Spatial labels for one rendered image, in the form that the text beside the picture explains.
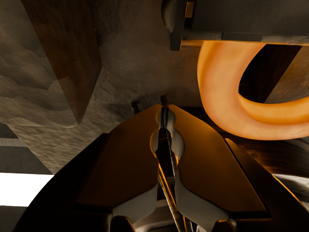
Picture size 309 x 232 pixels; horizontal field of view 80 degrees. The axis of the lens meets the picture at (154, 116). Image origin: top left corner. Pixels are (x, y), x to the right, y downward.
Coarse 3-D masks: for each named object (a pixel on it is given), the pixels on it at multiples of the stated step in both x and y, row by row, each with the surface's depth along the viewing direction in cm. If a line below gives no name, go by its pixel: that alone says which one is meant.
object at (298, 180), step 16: (160, 144) 31; (240, 144) 27; (256, 144) 27; (272, 144) 28; (288, 144) 29; (160, 160) 29; (256, 160) 26; (272, 160) 26; (288, 160) 27; (304, 160) 28; (288, 176) 24; (304, 176) 24; (304, 192) 28
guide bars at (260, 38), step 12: (168, 0) 9; (192, 0) 9; (168, 12) 10; (168, 24) 10; (192, 36) 10; (204, 36) 10; (216, 36) 10; (228, 36) 10; (240, 36) 10; (252, 36) 10; (264, 36) 10; (276, 36) 10; (288, 36) 10; (300, 36) 10
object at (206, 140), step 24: (168, 120) 12; (192, 120) 11; (192, 144) 9; (216, 144) 9; (192, 168) 7; (216, 168) 8; (240, 168) 8; (192, 192) 6; (216, 192) 7; (240, 192) 7; (192, 216) 7; (216, 216) 6; (240, 216) 6
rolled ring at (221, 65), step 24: (216, 48) 14; (240, 48) 13; (216, 72) 15; (240, 72) 15; (216, 96) 17; (240, 96) 20; (216, 120) 20; (240, 120) 19; (264, 120) 20; (288, 120) 20
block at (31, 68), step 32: (0, 0) 9; (32, 0) 9; (64, 0) 12; (0, 32) 10; (32, 32) 10; (64, 32) 13; (0, 64) 11; (32, 64) 11; (64, 64) 13; (96, 64) 19; (0, 96) 13; (32, 96) 13; (64, 96) 14
